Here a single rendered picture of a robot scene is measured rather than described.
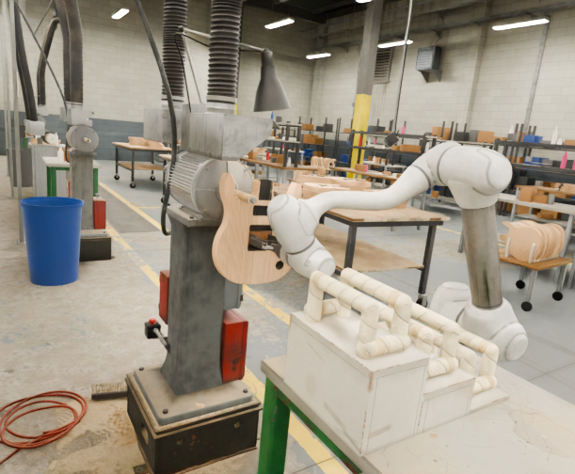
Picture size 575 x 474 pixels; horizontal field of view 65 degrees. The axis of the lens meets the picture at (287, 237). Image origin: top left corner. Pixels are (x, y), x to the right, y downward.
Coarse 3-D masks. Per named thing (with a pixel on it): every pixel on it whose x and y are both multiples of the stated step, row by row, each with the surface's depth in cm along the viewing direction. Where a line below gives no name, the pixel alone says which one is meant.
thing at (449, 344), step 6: (444, 336) 95; (450, 336) 94; (456, 336) 94; (444, 342) 95; (450, 342) 94; (456, 342) 94; (444, 348) 95; (450, 348) 94; (444, 354) 95; (450, 354) 95
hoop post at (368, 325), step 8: (368, 312) 79; (376, 312) 79; (360, 320) 81; (368, 320) 79; (376, 320) 80; (360, 328) 81; (368, 328) 80; (376, 328) 81; (360, 336) 81; (368, 336) 80; (360, 344) 81; (360, 352) 81
